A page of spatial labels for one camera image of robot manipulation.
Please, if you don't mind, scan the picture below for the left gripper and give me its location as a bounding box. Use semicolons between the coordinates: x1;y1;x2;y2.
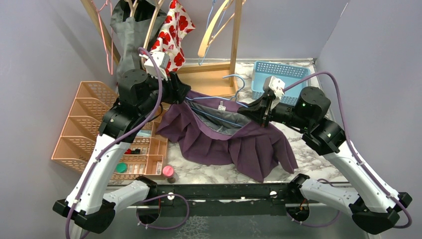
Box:
138;69;191;116

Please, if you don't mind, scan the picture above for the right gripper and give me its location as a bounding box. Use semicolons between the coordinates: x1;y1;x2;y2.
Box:
238;92;313;130

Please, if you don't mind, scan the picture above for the purple cloth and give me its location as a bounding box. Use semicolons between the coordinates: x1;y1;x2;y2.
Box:
156;91;298;182

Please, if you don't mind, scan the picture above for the red poppy print cloth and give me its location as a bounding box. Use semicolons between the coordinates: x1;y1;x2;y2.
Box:
150;0;196;73

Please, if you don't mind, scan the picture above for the grey skirt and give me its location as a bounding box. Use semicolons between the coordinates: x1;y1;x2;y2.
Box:
110;0;167;81

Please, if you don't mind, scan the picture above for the wooden hanger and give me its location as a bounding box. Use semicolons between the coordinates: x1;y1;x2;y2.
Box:
125;0;138;17
141;0;165;50
198;0;246;59

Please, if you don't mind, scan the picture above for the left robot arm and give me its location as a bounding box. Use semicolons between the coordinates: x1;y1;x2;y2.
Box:
53;69;191;234

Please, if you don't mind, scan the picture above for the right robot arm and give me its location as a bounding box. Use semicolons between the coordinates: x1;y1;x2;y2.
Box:
238;87;412;235

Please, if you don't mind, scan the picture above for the wooden clothes rack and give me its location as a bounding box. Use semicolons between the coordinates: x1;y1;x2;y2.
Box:
81;0;238;97

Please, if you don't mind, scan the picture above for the blue plastic basket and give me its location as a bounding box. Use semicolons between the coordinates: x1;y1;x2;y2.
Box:
251;61;310;106

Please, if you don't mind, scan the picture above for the peach compartment tray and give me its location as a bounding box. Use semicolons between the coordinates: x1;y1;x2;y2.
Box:
122;116;168;180

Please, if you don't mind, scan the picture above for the pink capped bottle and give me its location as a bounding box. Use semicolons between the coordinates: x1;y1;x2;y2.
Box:
162;165;177;184

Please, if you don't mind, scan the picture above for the peach plastic file organizer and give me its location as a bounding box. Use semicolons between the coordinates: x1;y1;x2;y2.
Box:
52;81;117;174

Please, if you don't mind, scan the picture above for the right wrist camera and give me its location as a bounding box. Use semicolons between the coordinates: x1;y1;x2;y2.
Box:
263;76;286;103

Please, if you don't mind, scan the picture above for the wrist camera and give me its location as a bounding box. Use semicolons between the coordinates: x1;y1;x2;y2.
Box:
263;76;286;103
139;51;170;81

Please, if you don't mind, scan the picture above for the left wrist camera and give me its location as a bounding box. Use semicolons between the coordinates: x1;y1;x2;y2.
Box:
139;51;170;81

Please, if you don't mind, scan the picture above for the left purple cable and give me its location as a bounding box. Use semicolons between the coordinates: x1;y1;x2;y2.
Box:
64;46;191;239

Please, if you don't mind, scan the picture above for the purple cable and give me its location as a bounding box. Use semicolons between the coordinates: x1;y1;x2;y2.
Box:
64;46;191;239
283;71;414;230

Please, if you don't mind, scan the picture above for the pink wire hanger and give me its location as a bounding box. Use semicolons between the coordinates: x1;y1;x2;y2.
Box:
89;0;116;76

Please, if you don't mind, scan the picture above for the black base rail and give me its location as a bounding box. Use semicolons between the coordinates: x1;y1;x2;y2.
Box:
134;182;305;217

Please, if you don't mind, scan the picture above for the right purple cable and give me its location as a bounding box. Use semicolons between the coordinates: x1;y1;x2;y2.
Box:
283;71;414;230

